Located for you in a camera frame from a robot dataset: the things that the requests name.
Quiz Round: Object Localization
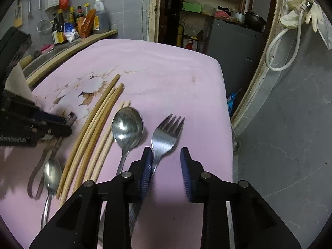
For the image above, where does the dark soy sauce bottle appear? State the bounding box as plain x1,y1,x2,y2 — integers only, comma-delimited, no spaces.
57,9,67,44

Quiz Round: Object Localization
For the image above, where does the dark bamboo chopstick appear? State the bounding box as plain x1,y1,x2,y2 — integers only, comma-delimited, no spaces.
56,74,121,196
73,83,124,191

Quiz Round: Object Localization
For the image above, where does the white plastic utensil holder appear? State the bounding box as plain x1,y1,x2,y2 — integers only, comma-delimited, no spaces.
5,63,35,103

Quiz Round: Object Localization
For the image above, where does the pink floral tablecloth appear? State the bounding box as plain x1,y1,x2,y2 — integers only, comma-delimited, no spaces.
0,38,234,249

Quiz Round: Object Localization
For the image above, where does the clear plastic bag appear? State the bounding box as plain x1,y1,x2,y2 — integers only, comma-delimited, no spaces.
317,19,332,50

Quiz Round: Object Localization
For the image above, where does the green box on shelf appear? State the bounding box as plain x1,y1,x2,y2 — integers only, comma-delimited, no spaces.
182,2,201,13

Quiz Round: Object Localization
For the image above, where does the metal strainer on wall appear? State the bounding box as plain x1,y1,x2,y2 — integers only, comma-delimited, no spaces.
37,0,52,35

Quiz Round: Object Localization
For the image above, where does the black wok pan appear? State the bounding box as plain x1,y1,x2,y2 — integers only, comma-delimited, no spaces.
244,12,266,30

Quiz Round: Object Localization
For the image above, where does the small steel spoon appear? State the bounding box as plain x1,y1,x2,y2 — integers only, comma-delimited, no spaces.
40,159,62,229

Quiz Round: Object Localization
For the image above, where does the steel fork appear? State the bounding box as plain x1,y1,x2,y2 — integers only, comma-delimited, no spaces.
128,113,186,235

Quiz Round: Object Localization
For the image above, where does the orange snack bag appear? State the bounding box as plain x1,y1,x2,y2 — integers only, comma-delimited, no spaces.
79,9,96,38

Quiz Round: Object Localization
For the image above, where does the large clear oil jug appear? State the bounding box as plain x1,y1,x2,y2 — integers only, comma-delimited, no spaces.
93,0,110,34

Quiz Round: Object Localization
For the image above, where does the red fire extinguisher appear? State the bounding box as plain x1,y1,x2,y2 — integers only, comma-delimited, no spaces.
185,39,194,50

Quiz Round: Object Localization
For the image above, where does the white rubber glove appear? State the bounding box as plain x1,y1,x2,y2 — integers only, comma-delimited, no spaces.
280,0,323,32

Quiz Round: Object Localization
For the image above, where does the dark grey cabinet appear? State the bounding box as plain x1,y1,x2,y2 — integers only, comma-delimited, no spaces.
206,19,263,96

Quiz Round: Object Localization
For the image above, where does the large steel spoon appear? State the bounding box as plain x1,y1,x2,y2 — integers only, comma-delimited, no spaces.
112,107,144,175

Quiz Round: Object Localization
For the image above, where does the white blue salt bag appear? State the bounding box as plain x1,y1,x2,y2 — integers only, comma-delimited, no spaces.
63,23,79,42

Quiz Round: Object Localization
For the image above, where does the white hose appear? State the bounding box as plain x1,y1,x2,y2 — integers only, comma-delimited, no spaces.
264,10,305,72

